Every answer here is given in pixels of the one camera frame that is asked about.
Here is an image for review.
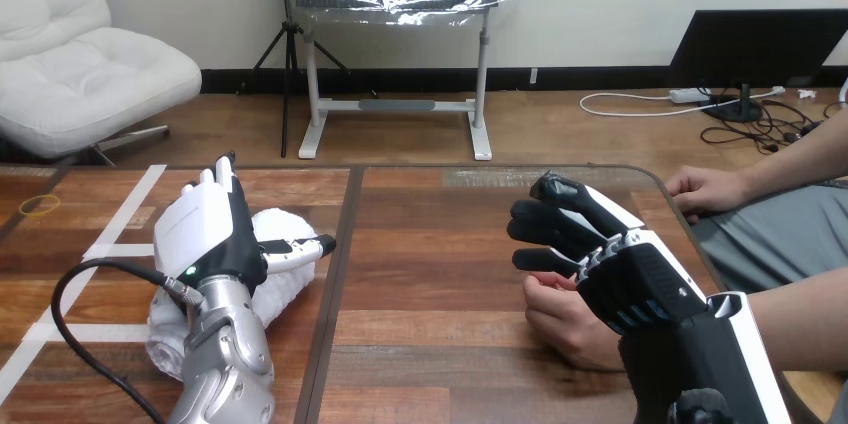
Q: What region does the dark screen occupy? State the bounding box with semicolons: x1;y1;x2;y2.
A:
665;8;848;125

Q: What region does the white desk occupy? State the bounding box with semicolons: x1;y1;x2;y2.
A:
261;0;526;163

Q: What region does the tangle of cables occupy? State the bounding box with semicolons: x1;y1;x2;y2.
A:
698;98;846;156

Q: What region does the white towel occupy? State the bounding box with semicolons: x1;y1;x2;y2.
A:
145;207;320;383

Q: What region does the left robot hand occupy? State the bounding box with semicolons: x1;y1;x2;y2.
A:
153;151;337;291

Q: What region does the white power cable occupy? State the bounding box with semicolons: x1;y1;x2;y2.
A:
578;84;788;120

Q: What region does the white power strip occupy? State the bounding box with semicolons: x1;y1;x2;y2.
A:
668;86;713;106

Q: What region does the person's forearm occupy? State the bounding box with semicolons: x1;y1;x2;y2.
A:
740;107;848;205
747;267;848;376

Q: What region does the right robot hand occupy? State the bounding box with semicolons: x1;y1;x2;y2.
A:
506;170;710;337

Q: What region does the black cable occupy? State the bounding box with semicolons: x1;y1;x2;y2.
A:
50;257;204;424

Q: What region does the white cushioned chair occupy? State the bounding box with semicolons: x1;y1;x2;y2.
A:
0;0;203;168

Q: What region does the black tripod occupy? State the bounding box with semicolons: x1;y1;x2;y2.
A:
250;0;353;159

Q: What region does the person's body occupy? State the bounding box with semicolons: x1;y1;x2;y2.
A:
688;178;848;424

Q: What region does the person's hand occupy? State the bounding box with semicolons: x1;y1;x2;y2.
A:
521;271;628;373
664;165;755;224

